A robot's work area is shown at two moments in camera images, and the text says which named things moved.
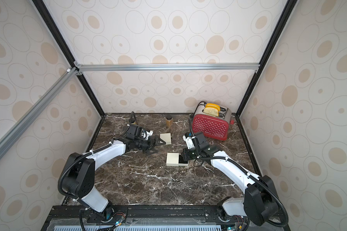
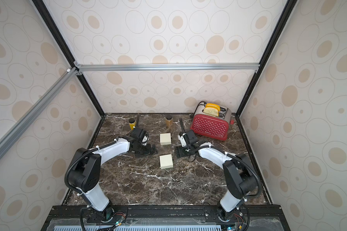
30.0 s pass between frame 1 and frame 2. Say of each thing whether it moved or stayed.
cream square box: moved
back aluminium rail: stayed
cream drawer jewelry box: stayed
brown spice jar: stayed
